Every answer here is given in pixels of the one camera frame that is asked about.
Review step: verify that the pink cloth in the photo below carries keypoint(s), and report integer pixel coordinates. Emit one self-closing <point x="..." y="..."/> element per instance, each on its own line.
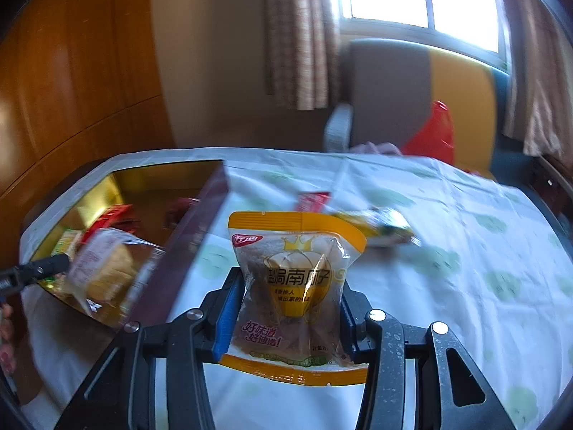
<point x="376" y="148"/>

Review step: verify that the dark wooden furniture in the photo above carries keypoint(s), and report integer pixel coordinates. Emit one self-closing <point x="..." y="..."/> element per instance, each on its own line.
<point x="548" y="183"/>

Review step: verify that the beige patterned curtain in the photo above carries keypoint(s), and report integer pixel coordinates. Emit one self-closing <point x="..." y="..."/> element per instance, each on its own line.
<point x="300" y="36"/>
<point x="532" y="76"/>

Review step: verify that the white green cloud tablecloth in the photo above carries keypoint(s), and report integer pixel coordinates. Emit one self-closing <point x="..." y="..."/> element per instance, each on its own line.
<point x="447" y="233"/>

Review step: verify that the yellow clear snack packet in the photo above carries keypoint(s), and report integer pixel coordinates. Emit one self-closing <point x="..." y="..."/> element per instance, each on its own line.
<point x="291" y="255"/>

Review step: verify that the green yellow snack packet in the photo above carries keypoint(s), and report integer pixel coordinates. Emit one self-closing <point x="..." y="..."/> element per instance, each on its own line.
<point x="378" y="226"/>

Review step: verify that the maroon box gold interior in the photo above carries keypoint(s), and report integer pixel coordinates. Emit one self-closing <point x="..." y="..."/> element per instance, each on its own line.
<point x="197" y="233"/>

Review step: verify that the red plastic bag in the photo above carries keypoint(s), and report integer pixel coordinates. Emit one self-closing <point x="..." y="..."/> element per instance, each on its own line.
<point x="432" y="134"/>

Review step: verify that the small red snack packet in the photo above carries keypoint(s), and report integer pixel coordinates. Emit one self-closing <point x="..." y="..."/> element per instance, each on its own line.
<point x="314" y="200"/>

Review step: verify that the clear bread packet red print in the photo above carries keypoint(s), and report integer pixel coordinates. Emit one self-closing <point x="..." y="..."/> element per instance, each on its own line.
<point x="112" y="271"/>

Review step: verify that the person's left hand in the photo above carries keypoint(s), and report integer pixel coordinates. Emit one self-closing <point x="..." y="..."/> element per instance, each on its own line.
<point x="6" y="345"/>

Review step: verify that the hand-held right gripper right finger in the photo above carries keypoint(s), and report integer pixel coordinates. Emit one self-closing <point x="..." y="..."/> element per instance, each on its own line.
<point x="347" y="337"/>

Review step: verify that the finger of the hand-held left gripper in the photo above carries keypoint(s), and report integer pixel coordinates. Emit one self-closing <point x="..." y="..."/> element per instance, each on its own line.
<point x="40" y="267"/>

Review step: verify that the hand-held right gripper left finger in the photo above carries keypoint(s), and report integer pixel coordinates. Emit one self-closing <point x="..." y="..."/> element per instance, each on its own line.
<point x="226" y="313"/>

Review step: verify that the wooden wardrobe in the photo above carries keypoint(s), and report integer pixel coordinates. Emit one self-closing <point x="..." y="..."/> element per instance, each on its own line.
<point x="80" y="67"/>

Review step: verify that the grey yellow blue armchair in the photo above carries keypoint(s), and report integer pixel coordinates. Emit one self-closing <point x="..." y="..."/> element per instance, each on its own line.
<point x="385" y="94"/>

